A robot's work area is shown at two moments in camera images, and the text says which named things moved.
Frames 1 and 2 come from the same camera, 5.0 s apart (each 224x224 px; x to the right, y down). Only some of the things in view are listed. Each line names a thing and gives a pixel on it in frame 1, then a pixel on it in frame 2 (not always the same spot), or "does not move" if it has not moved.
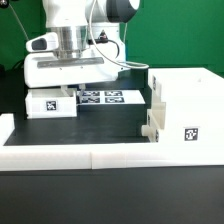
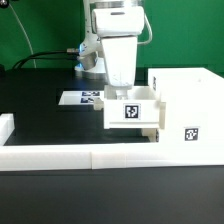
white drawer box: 50,103 -> 141,109
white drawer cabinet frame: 194,104 does not move
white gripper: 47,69 -> 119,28
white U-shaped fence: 52,157 does not move
